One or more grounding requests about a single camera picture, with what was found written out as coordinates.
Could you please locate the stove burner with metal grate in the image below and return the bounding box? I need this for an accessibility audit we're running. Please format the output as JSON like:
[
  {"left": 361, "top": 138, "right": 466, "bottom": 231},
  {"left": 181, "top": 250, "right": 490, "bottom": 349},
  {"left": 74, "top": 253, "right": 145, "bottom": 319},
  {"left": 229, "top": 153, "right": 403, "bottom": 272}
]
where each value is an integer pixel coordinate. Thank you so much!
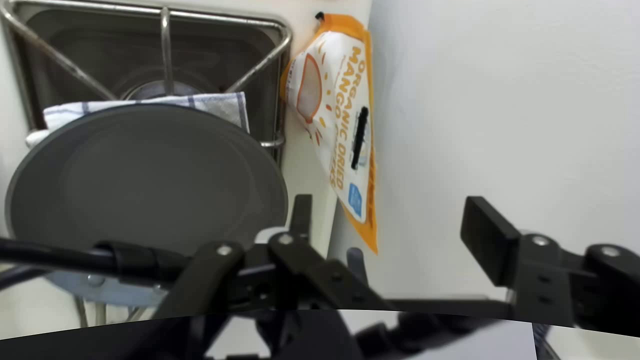
[{"left": 0, "top": 0, "right": 294, "bottom": 168}]

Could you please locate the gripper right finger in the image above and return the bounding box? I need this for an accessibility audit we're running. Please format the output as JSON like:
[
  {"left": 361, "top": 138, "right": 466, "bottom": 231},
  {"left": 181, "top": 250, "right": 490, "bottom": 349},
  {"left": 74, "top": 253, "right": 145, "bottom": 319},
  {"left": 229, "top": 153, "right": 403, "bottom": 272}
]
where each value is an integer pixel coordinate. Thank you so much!
[{"left": 392, "top": 196, "right": 640, "bottom": 338}]

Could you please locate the white checkered cloth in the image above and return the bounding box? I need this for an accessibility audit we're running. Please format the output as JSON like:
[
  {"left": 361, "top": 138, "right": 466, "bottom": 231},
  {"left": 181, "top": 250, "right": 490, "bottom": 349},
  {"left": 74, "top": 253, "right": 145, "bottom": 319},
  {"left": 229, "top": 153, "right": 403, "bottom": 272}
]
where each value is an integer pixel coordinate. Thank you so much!
[{"left": 25, "top": 91, "right": 250, "bottom": 149}]

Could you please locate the grey frying pan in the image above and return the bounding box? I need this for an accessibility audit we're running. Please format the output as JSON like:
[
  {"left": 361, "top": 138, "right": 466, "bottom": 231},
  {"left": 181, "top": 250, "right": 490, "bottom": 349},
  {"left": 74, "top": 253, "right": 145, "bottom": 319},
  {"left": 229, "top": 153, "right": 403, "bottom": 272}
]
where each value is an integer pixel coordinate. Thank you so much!
[{"left": 0, "top": 103, "right": 290, "bottom": 307}]

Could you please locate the white and yellow packet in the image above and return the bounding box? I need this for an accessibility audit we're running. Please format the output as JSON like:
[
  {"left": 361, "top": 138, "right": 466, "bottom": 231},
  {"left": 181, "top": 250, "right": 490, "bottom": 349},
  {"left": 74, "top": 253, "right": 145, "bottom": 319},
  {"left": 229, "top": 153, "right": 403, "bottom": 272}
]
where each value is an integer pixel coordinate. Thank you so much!
[{"left": 279, "top": 12, "right": 379, "bottom": 255}]

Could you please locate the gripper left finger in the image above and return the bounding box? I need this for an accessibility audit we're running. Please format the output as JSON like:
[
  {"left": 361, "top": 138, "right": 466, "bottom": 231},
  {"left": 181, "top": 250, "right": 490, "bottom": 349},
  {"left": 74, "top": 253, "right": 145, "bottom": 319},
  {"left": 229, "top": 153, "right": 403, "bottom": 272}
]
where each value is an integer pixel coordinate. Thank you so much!
[{"left": 150, "top": 194, "right": 401, "bottom": 322}]

